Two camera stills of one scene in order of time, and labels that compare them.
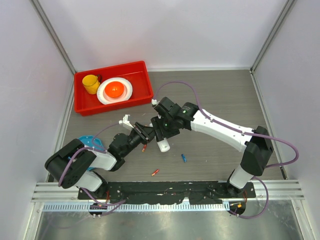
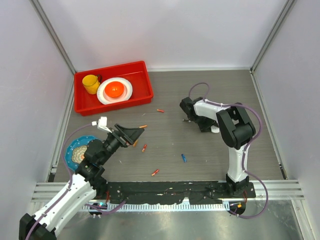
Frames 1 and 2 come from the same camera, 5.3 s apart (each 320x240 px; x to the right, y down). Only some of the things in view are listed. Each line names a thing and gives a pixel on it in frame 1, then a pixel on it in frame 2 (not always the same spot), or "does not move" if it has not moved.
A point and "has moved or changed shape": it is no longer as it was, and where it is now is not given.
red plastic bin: [135, 73] does not move
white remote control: [163, 145] has moved or changed shape
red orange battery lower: [155, 172] does not move
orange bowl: [114, 89] does not move
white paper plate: [105, 99] does not move
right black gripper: [161, 133] → [204, 128]
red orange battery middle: [144, 147] does not move
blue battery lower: [183, 157] does not move
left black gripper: [145, 133] → [127, 136]
